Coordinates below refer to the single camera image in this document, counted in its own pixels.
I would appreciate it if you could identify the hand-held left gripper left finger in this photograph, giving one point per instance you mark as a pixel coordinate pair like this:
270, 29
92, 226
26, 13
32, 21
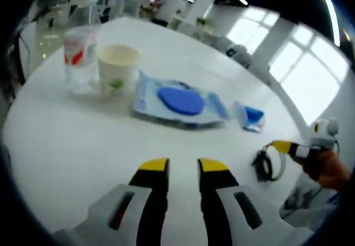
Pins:
155, 201

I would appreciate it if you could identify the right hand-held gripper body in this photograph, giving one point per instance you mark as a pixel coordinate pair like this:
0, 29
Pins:
321, 137

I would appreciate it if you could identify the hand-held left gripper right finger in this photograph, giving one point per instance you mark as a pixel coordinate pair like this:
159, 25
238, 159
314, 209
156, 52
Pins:
213, 201

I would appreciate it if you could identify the blue tissue packet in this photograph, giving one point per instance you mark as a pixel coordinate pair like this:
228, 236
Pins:
249, 117

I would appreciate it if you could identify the wet wipes pack blue lid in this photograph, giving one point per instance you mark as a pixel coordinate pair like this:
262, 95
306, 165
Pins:
177, 101

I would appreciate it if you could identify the white paper cup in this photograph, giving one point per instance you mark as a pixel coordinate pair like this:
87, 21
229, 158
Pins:
117, 71

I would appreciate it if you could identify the clear plastic water bottle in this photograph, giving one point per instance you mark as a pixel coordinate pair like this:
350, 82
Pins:
80, 65

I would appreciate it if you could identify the large window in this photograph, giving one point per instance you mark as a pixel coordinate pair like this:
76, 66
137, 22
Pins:
308, 74

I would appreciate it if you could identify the narrow window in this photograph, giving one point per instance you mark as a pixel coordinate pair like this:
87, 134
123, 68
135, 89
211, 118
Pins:
252, 29

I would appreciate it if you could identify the potted green plant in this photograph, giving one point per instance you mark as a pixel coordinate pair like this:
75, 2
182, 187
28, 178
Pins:
205, 21

